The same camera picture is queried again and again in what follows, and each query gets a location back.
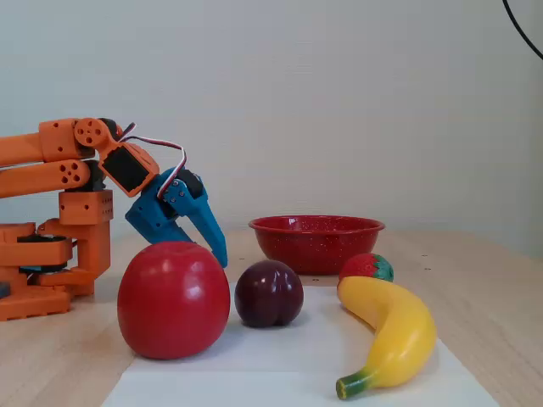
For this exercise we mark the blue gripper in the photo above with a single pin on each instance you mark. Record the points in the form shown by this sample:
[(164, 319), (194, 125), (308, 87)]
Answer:
[(153, 214)]

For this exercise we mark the red speckled enamel bowl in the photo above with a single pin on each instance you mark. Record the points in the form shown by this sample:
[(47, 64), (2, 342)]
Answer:
[(314, 250)]

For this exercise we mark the red toy strawberry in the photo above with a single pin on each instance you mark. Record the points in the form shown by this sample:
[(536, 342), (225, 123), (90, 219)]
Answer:
[(360, 265)]

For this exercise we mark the red toy apple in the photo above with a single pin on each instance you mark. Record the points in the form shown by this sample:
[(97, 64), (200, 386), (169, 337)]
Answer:
[(174, 301)]

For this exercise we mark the dark purple toy plum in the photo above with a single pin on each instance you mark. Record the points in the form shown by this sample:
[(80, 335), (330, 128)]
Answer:
[(269, 294)]

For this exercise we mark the orange robot base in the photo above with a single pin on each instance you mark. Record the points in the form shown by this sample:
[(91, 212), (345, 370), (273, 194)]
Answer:
[(29, 303)]

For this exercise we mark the yellow toy banana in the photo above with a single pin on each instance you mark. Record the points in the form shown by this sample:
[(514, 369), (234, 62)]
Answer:
[(403, 330)]

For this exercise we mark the white paper sheet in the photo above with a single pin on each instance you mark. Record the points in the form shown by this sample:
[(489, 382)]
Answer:
[(297, 360)]

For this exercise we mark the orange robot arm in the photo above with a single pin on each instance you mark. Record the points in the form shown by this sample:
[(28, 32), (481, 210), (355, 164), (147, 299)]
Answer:
[(25, 148)]

